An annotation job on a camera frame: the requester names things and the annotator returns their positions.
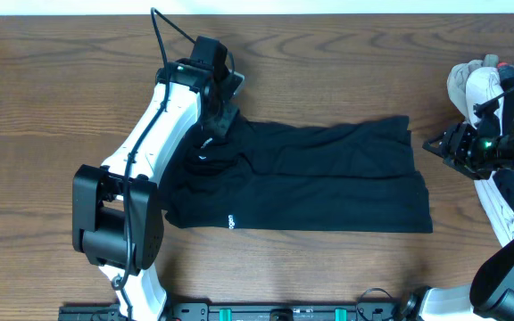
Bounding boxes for black t-shirt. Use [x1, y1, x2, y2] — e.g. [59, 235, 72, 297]
[160, 116, 433, 234]

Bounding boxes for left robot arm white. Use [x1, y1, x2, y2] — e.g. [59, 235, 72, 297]
[59, 62, 245, 320]

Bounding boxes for white crumpled garment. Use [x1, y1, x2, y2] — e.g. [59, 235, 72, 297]
[446, 59, 514, 246]

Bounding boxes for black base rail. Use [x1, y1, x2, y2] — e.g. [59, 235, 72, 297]
[57, 288, 420, 321]

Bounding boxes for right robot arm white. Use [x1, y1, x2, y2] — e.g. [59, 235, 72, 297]
[396, 119, 514, 320]

